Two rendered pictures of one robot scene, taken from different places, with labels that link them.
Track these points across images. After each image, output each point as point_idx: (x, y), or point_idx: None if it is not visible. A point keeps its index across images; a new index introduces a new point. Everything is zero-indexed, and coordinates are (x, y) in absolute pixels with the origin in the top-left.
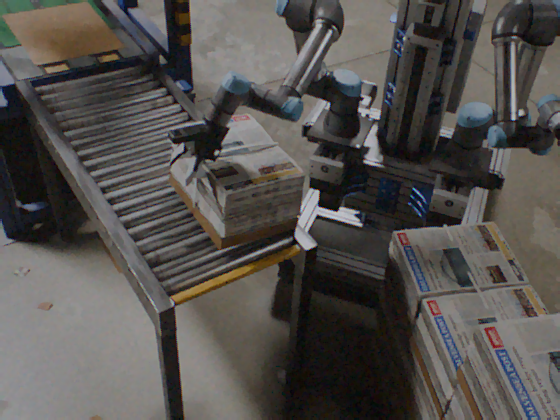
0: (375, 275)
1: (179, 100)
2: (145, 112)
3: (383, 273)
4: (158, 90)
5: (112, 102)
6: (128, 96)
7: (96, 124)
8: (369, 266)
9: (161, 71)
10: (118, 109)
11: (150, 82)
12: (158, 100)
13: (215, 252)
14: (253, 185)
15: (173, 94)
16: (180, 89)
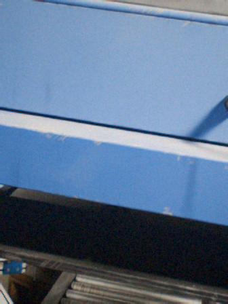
0: (6, 296)
1: (72, 276)
2: (115, 282)
3: (0, 293)
4: (77, 291)
5: (132, 302)
6: (111, 299)
7: (167, 294)
8: (1, 300)
9: (45, 303)
10: (134, 294)
11: (72, 300)
12: (89, 284)
13: None
14: None
15: (69, 282)
16: (56, 281)
